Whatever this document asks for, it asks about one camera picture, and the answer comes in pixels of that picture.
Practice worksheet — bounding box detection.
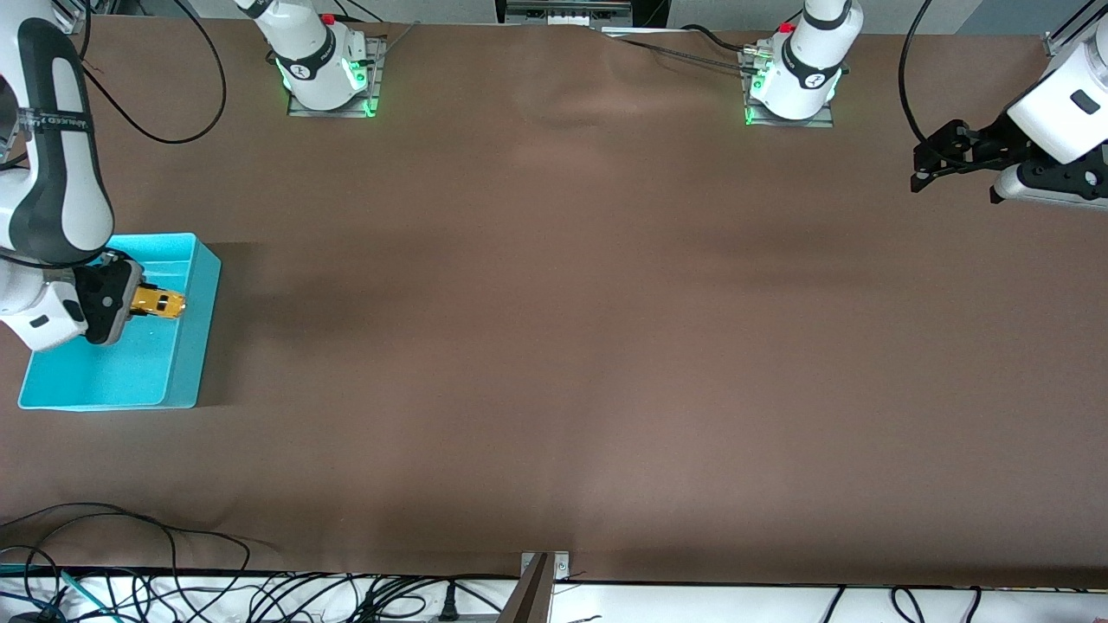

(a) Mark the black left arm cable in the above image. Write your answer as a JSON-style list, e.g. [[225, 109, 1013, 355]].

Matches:
[[898, 0, 947, 150]]

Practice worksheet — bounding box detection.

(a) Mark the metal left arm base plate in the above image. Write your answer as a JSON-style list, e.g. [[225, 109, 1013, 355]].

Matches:
[[743, 48, 836, 129]]

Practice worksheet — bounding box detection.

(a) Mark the grey power strip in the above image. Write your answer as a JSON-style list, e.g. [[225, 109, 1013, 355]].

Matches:
[[495, 0, 635, 27]]

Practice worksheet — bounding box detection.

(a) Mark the yellow beetle toy car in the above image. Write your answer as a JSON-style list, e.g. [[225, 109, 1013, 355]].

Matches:
[[130, 286, 188, 322]]

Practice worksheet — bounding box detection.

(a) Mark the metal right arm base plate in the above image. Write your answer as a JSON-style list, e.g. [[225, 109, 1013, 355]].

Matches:
[[287, 35, 387, 119]]

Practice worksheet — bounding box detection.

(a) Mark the black right arm loop cable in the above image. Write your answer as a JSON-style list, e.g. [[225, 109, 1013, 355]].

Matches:
[[82, 0, 229, 145]]

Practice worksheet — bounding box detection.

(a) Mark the long black looped cable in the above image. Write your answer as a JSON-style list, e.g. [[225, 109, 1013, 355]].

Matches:
[[0, 503, 280, 623]]

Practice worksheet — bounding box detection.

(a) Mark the thin black base cable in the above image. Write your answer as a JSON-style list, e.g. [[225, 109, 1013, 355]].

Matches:
[[606, 33, 756, 75]]

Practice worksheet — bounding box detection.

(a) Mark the turquoise plastic bin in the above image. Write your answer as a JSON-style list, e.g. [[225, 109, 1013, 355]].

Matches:
[[17, 232, 222, 411]]

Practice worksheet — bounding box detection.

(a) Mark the brown table cover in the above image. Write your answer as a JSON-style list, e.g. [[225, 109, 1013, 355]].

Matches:
[[0, 17, 1108, 589]]

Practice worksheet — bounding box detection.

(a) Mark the aluminium frame profile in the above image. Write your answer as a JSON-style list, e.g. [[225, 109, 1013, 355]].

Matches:
[[52, 0, 98, 32], [1043, 0, 1097, 58]]

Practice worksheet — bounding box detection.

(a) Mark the thick black base cable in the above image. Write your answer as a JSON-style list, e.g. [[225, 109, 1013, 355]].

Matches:
[[682, 24, 764, 55]]

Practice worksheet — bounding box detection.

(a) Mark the teal cable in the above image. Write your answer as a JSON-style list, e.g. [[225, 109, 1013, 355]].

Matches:
[[0, 562, 118, 623]]

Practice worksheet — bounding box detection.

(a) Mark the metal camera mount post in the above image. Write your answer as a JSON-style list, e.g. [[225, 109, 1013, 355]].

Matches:
[[498, 551, 572, 623]]

